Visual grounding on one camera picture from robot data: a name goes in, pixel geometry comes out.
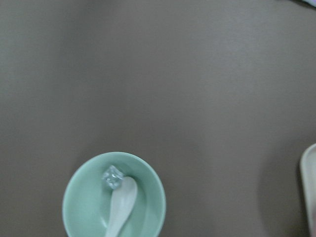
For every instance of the white ceramic spoon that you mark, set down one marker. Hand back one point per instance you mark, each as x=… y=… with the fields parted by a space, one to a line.
x=122 y=203

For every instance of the cream rectangular tray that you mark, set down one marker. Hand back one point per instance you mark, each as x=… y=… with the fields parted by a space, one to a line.
x=308 y=177

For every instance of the mint green bowl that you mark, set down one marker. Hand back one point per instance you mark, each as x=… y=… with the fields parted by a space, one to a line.
x=87 y=200

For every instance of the single clear ice cube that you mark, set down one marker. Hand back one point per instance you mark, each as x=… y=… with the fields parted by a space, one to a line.
x=112 y=177

